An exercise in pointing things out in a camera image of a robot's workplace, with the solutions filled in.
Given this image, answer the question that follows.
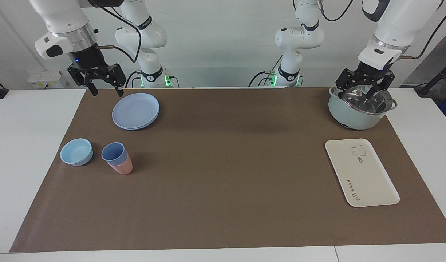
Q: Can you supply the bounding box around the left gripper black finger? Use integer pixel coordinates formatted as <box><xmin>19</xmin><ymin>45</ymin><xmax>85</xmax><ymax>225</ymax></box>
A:
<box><xmin>335</xmin><ymin>68</ymin><xmax>362</xmax><ymax>99</ymax></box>
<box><xmin>368</xmin><ymin>71</ymin><xmax>395</xmax><ymax>99</ymax></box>

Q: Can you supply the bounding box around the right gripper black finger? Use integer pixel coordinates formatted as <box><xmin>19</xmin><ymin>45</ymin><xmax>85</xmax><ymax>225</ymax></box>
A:
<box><xmin>105</xmin><ymin>64</ymin><xmax>127</xmax><ymax>97</ymax></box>
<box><xmin>67</xmin><ymin>65</ymin><xmax>99</xmax><ymax>97</ymax></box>

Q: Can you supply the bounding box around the blue ribbed cup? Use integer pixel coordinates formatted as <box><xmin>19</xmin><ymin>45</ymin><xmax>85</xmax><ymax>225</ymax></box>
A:
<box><xmin>101</xmin><ymin>142</ymin><xmax>129</xmax><ymax>166</ymax></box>

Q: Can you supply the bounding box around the pink cup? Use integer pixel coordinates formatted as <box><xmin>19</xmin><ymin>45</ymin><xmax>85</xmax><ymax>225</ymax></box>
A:
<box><xmin>107</xmin><ymin>153</ymin><xmax>133</xmax><ymax>175</ymax></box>

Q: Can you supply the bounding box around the cream rabbit print tray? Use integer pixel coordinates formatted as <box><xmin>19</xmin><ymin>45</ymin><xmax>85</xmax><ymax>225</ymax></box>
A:
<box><xmin>325</xmin><ymin>138</ymin><xmax>400</xmax><ymax>208</ymax></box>

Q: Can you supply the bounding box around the glass pot lid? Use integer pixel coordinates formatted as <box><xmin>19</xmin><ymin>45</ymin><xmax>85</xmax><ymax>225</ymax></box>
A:
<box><xmin>339</xmin><ymin>84</ymin><xmax>394</xmax><ymax>115</ymax></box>

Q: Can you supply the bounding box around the pale green cooking pot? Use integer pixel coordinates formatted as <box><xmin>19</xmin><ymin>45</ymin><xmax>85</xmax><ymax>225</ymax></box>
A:
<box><xmin>328</xmin><ymin>86</ymin><xmax>398</xmax><ymax>131</ymax></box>

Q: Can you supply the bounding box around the blue plate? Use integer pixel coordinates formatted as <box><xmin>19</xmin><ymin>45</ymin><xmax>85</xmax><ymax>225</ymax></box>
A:
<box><xmin>112</xmin><ymin>92</ymin><xmax>160</xmax><ymax>131</ymax></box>

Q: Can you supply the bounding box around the black stand pole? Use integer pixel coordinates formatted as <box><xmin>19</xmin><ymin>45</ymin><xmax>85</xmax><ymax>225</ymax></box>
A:
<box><xmin>414</xmin><ymin>60</ymin><xmax>446</xmax><ymax>98</ymax></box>

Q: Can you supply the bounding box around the light blue bowl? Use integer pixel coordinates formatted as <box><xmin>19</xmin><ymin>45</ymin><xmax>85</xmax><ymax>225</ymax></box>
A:
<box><xmin>60</xmin><ymin>138</ymin><xmax>94</xmax><ymax>167</ymax></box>

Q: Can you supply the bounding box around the brown table mat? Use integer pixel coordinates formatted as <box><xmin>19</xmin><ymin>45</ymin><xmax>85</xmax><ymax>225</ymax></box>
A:
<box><xmin>9</xmin><ymin>87</ymin><xmax>446</xmax><ymax>253</ymax></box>

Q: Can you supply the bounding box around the black base cable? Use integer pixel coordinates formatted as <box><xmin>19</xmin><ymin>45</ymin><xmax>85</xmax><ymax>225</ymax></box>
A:
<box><xmin>248</xmin><ymin>55</ymin><xmax>284</xmax><ymax>87</ymax></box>
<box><xmin>124</xmin><ymin>71</ymin><xmax>143</xmax><ymax>88</ymax></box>

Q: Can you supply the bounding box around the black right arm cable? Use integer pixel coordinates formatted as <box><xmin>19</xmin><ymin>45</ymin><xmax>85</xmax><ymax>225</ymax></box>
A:
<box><xmin>95</xmin><ymin>4</ymin><xmax>142</xmax><ymax>63</ymax></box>

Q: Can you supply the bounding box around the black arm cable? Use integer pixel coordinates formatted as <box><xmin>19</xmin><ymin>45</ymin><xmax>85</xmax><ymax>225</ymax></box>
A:
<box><xmin>95</xmin><ymin>4</ymin><xmax>142</xmax><ymax>63</ymax></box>
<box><xmin>403</xmin><ymin>0</ymin><xmax>446</xmax><ymax>60</ymax></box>

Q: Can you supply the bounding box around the white wall socket box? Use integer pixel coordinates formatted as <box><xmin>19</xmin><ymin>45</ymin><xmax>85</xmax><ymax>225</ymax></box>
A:
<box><xmin>27</xmin><ymin>71</ymin><xmax>68</xmax><ymax>89</ymax></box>

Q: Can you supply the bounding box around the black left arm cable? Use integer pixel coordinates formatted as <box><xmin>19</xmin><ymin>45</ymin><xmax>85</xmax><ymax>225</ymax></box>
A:
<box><xmin>403</xmin><ymin>0</ymin><xmax>446</xmax><ymax>60</ymax></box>

